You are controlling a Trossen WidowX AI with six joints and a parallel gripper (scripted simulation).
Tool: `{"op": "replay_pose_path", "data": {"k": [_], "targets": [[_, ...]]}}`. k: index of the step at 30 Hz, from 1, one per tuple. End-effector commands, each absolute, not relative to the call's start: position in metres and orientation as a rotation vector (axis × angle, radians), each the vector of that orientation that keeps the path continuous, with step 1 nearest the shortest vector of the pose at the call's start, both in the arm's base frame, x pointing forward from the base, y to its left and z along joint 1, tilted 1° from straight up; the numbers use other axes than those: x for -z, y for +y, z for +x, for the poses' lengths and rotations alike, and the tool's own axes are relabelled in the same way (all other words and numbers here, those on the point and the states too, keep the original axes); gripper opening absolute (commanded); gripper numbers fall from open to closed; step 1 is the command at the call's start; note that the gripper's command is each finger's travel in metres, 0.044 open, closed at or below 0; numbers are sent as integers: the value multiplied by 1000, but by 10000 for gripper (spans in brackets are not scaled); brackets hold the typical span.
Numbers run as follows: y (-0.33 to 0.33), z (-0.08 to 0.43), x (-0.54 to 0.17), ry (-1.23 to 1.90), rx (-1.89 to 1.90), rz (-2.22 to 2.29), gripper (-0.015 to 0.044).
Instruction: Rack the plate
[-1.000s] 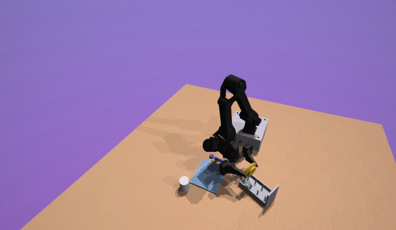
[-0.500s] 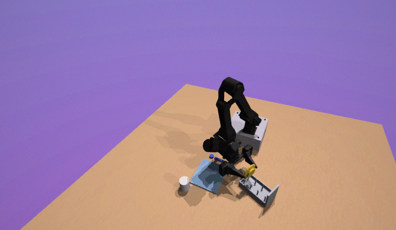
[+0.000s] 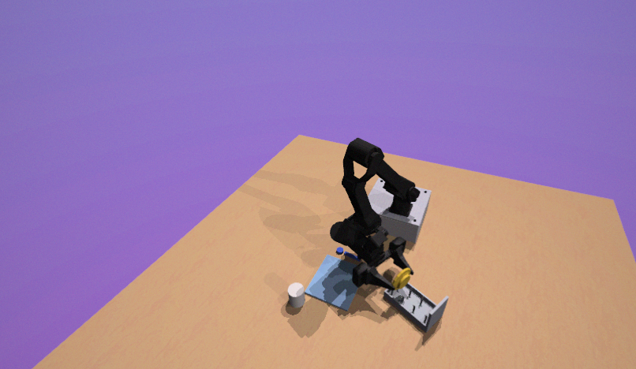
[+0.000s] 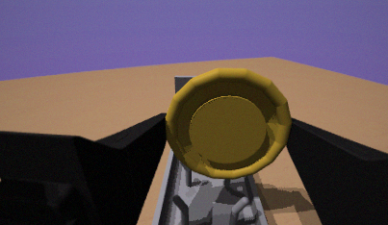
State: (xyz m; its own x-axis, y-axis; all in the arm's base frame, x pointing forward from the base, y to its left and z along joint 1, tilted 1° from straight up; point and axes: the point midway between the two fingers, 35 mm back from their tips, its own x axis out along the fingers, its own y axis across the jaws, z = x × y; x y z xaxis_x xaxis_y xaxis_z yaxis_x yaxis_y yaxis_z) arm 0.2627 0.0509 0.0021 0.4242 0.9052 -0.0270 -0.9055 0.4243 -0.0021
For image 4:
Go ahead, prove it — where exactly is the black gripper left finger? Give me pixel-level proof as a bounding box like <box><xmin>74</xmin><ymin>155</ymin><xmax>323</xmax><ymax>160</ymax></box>
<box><xmin>0</xmin><ymin>112</ymin><xmax>167</xmax><ymax>225</ymax></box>

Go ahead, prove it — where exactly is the yellow round plate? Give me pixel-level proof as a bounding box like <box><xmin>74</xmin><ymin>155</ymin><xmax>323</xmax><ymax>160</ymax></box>
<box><xmin>165</xmin><ymin>68</ymin><xmax>293</xmax><ymax>180</ymax></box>

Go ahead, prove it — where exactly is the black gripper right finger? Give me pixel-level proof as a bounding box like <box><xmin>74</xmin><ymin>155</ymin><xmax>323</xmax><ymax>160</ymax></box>
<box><xmin>286</xmin><ymin>118</ymin><xmax>388</xmax><ymax>225</ymax></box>

